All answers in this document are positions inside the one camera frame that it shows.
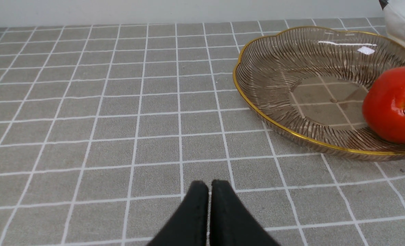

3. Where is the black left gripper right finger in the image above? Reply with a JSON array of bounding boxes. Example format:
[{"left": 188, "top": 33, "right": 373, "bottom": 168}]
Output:
[{"left": 209, "top": 180, "right": 280, "bottom": 246}]

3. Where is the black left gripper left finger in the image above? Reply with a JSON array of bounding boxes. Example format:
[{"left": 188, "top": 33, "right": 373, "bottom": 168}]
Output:
[{"left": 148, "top": 181, "right": 209, "bottom": 246}]

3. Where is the red round fruit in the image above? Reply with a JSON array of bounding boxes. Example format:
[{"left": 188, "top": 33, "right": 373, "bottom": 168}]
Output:
[{"left": 362, "top": 66, "right": 405, "bottom": 144}]

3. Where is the gold-rimmed ribbed glass plate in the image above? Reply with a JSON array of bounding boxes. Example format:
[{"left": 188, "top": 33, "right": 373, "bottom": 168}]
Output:
[{"left": 233, "top": 26, "right": 405, "bottom": 161}]

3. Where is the white cloth tote bag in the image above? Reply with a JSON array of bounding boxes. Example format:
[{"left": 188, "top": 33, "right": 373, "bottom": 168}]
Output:
[{"left": 379, "top": 0, "right": 405, "bottom": 47}]

